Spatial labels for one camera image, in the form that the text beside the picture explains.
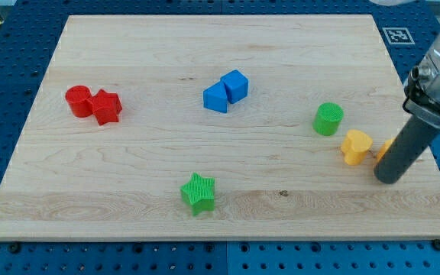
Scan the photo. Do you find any yellow hexagon block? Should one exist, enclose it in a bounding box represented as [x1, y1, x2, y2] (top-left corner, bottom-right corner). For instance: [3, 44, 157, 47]
[376, 138, 394, 162]

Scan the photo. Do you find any wooden board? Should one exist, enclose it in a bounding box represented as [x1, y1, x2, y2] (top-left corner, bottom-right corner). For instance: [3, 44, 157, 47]
[0, 15, 440, 242]

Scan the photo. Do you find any blue triangular block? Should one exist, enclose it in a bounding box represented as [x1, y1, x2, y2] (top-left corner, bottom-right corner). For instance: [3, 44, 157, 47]
[203, 82, 228, 113]

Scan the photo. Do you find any blue cube block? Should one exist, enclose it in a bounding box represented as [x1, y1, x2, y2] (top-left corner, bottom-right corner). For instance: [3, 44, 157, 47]
[221, 70, 249, 104]

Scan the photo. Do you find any green star block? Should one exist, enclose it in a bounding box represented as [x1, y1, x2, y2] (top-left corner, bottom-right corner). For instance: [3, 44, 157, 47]
[180, 173, 215, 216]

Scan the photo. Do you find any green cylinder block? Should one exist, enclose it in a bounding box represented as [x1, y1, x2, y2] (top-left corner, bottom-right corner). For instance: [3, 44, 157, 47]
[312, 102, 344, 136]

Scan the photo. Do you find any red star block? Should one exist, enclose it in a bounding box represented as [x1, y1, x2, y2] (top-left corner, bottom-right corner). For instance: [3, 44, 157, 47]
[89, 89, 122, 126]

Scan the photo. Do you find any yellow heart block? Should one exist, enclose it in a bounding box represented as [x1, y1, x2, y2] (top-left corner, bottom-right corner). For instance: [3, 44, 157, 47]
[341, 129, 374, 166]

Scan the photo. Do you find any red cylinder block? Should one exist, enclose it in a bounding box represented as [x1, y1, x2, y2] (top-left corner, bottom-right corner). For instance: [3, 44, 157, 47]
[65, 86, 92, 118]

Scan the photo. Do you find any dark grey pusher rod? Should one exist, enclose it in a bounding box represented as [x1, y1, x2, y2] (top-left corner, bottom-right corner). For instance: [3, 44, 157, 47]
[374, 115, 440, 184]

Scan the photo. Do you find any white fiducial marker tag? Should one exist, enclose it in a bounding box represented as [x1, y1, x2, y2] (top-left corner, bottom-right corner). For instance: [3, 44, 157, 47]
[383, 27, 415, 45]

